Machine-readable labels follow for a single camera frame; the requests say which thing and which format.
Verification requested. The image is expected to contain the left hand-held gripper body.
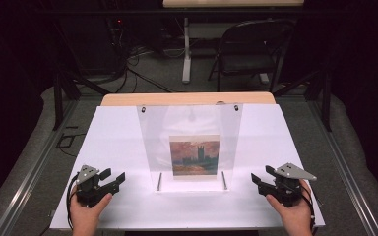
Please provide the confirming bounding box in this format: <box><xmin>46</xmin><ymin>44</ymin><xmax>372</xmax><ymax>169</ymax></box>
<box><xmin>75</xmin><ymin>164</ymin><xmax>119</xmax><ymax>208</ymax></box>

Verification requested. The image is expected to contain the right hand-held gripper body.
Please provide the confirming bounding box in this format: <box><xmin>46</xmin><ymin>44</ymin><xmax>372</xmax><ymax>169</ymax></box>
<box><xmin>258</xmin><ymin>162</ymin><xmax>318</xmax><ymax>208</ymax></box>

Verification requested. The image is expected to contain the clear acrylic frame with posts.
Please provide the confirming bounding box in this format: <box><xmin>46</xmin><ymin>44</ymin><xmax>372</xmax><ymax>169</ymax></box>
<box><xmin>136</xmin><ymin>103</ymin><xmax>244</xmax><ymax>194</ymax></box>

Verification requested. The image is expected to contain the person's left hand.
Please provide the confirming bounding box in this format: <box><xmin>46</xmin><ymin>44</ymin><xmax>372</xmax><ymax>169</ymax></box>
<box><xmin>69</xmin><ymin>186</ymin><xmax>114</xmax><ymax>228</ymax></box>

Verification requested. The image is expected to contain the person's right hand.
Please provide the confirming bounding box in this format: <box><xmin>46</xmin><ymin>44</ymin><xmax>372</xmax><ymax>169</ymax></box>
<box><xmin>265</xmin><ymin>179</ymin><xmax>313</xmax><ymax>229</ymax></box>

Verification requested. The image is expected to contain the painting print picture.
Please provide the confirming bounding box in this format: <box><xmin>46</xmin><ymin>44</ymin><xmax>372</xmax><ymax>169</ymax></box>
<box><xmin>168</xmin><ymin>134</ymin><xmax>221</xmax><ymax>181</ymax></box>

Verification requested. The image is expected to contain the black metal stand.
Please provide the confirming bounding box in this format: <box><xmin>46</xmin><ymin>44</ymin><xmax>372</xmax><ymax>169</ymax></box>
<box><xmin>52</xmin><ymin>69</ymin><xmax>110</xmax><ymax>132</ymax></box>
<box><xmin>271</xmin><ymin>68</ymin><xmax>333</xmax><ymax>133</ymax></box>

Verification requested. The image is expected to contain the wooden table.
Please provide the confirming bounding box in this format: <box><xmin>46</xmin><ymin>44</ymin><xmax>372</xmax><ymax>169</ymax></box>
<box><xmin>99</xmin><ymin>90</ymin><xmax>277</xmax><ymax>107</ymax></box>

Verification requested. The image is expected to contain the black folding chair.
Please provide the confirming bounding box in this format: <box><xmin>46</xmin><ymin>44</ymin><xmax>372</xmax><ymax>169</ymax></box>
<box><xmin>207</xmin><ymin>19</ymin><xmax>297</xmax><ymax>93</ymax></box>

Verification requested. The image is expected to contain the white desk leg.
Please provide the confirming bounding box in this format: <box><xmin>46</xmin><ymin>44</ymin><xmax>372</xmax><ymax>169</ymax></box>
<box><xmin>181</xmin><ymin>17</ymin><xmax>192</xmax><ymax>85</ymax></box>

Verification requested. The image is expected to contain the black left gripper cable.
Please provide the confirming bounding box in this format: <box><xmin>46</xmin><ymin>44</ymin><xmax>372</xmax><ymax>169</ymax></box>
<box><xmin>65</xmin><ymin>173</ymin><xmax>81</xmax><ymax>231</ymax></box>

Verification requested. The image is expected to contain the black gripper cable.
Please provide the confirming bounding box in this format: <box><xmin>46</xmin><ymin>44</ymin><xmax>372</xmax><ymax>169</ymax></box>
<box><xmin>302</xmin><ymin>192</ymin><xmax>317</xmax><ymax>236</ymax></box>
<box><xmin>65</xmin><ymin>173</ymin><xmax>81</xmax><ymax>231</ymax></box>

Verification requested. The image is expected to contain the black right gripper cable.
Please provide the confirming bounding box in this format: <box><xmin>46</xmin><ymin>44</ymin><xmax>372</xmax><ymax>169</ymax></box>
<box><xmin>302</xmin><ymin>192</ymin><xmax>317</xmax><ymax>236</ymax></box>

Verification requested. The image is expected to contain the aluminium rail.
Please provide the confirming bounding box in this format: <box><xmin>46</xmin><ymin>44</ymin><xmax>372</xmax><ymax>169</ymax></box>
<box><xmin>0</xmin><ymin>97</ymin><xmax>77</xmax><ymax>236</ymax></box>
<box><xmin>307</xmin><ymin>97</ymin><xmax>378</xmax><ymax>236</ymax></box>

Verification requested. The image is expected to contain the bundle of floor cables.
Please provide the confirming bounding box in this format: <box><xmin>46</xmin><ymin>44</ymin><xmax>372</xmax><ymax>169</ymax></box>
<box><xmin>106</xmin><ymin>43</ymin><xmax>175</xmax><ymax>94</ymax></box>

